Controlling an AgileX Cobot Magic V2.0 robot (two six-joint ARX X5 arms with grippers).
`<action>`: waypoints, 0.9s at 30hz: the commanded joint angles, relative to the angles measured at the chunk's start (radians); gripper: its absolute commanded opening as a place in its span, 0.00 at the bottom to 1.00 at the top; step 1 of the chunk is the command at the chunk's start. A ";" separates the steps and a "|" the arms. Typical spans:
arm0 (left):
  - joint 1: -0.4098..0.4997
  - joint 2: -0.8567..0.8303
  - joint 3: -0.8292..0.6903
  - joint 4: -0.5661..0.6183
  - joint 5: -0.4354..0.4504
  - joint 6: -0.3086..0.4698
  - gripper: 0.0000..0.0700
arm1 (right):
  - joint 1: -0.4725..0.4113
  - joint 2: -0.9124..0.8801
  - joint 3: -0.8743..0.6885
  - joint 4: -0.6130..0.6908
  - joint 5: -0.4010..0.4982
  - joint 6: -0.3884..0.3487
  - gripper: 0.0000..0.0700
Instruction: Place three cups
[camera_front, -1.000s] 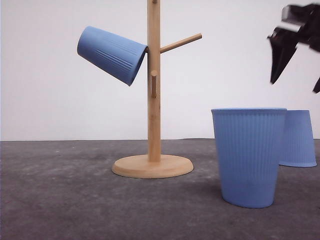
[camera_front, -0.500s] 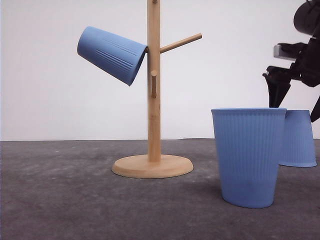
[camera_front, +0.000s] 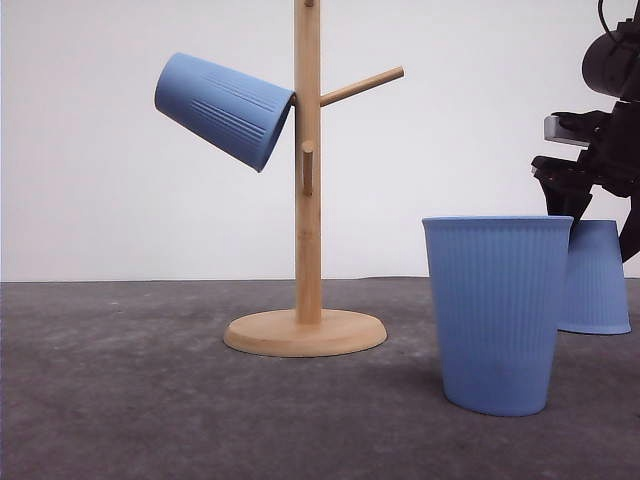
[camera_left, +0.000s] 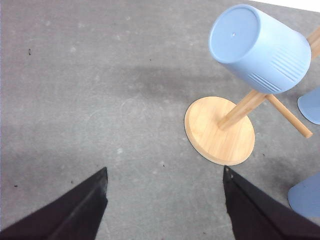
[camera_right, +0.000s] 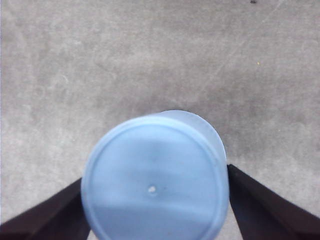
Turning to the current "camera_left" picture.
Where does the blue ribbed plastic cup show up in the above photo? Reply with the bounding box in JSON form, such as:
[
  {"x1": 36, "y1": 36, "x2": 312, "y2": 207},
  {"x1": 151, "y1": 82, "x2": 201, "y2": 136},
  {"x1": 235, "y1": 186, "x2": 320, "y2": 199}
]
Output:
[
  {"x1": 287, "y1": 173, "x2": 320, "y2": 218},
  {"x1": 297, "y1": 87, "x2": 320, "y2": 125},
  {"x1": 209, "y1": 4, "x2": 312, "y2": 94}
]

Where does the wooden mug tree stand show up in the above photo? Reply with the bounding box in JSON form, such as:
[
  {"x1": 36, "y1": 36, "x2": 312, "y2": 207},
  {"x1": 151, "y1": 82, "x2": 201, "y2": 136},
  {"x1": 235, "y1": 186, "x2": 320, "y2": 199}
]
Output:
[{"x1": 184, "y1": 27, "x2": 320, "y2": 166}]

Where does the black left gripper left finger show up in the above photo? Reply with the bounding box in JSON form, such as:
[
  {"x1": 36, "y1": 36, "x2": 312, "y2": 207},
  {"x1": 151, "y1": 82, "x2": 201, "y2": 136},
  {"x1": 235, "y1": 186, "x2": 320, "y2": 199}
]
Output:
[{"x1": 0, "y1": 167, "x2": 108, "y2": 240}]

